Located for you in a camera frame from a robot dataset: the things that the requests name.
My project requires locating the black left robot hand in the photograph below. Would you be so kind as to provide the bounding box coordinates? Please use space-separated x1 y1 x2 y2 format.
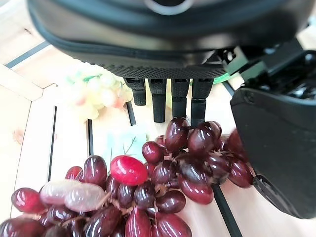
26 0 316 219

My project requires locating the dark red grape bunch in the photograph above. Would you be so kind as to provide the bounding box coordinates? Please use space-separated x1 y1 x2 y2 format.
0 117 255 237

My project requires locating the light wooden slatted basket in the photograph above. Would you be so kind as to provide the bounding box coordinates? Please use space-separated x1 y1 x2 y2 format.
0 63 316 237

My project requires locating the pale green grape bunch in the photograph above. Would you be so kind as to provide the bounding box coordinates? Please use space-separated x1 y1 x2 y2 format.
64 66 134 120

